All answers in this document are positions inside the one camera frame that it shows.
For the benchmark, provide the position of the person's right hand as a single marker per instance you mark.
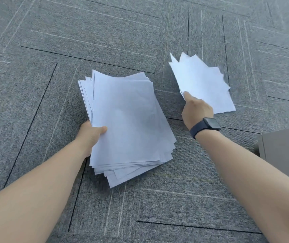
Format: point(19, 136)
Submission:
point(197, 112)

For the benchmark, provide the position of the person's left thumb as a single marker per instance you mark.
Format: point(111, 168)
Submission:
point(100, 130)

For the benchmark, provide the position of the person's left hand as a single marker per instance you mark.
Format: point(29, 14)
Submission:
point(88, 135)

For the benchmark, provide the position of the person's right thumb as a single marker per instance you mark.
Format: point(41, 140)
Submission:
point(188, 96)

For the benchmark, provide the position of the person's left forearm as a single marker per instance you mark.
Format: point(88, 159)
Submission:
point(30, 197)

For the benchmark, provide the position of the grey metal cabinet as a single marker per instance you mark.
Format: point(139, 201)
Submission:
point(283, 154)

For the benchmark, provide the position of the small fanned bunch of paper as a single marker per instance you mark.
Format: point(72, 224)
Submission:
point(202, 82)

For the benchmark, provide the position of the dark smartwatch with navy band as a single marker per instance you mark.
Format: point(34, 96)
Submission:
point(206, 126)

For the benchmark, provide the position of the large stack of white paper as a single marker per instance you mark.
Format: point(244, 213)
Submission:
point(128, 123)

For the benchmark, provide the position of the person's right forearm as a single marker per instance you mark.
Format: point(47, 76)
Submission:
point(255, 184)

